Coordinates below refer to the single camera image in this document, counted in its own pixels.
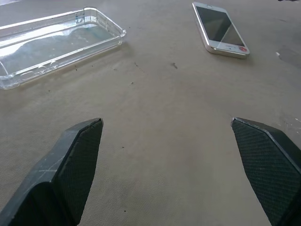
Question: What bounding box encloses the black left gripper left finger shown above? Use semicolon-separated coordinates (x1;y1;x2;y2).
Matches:
0;118;104;226

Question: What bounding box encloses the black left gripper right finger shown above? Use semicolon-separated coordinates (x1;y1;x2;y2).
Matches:
231;117;301;226

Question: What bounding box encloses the clear plastic phone case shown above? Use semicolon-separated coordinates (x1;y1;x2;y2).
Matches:
0;7;127;90

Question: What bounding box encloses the white smartphone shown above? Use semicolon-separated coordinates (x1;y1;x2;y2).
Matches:
192;1;250;59

